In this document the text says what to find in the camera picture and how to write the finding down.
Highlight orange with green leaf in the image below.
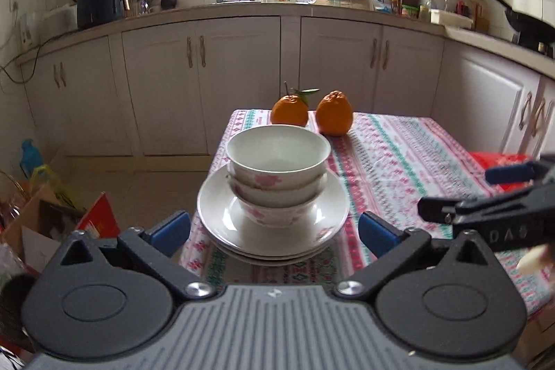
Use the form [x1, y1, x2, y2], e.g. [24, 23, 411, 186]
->
[271, 81, 321, 127]

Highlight black wok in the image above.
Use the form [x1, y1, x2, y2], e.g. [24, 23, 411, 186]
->
[485, 0, 555, 50]

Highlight light kitchen countertop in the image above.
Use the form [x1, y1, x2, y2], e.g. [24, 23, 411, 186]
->
[15, 1, 555, 71]

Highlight white plastic tray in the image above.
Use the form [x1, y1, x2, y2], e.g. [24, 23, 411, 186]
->
[430, 9, 474, 29]

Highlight blue plastic bottle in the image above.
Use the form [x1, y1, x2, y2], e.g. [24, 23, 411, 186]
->
[19, 139, 44, 180]

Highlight red carton with orange print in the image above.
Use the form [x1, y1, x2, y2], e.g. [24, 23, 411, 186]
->
[80, 191, 122, 241]

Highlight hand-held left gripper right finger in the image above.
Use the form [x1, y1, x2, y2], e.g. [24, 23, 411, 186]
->
[333, 212, 504, 302]

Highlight bumpy orange without leaf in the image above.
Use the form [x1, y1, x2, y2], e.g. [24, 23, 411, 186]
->
[315, 90, 353, 137]

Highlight person's right hand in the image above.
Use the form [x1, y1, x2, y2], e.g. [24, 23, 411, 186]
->
[518, 246, 548, 274]

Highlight patterned red green tablecloth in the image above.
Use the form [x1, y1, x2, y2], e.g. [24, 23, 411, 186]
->
[179, 109, 555, 316]

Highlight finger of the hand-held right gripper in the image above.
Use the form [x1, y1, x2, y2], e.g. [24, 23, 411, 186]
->
[418, 183, 555, 225]
[485, 153, 555, 186]

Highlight white countertop appliance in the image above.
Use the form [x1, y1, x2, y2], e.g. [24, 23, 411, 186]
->
[41, 3, 79, 35]

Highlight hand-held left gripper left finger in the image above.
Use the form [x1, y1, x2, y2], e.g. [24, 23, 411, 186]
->
[43, 210, 217, 301]

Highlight yellow green bag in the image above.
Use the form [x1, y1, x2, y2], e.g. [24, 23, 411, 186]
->
[29, 164, 74, 210]

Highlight black gas stove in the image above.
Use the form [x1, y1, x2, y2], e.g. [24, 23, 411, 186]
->
[512, 32, 555, 59]

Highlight brown cardboard box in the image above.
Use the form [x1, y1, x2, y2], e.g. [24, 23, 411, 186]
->
[0, 183, 87, 275]

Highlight white bowl with pink flowers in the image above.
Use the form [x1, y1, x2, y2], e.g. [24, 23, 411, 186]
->
[225, 125, 332, 191]
[228, 173, 328, 208]
[236, 194, 324, 229]

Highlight amber oil bottle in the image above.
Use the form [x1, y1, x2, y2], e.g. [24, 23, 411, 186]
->
[472, 0, 488, 33]

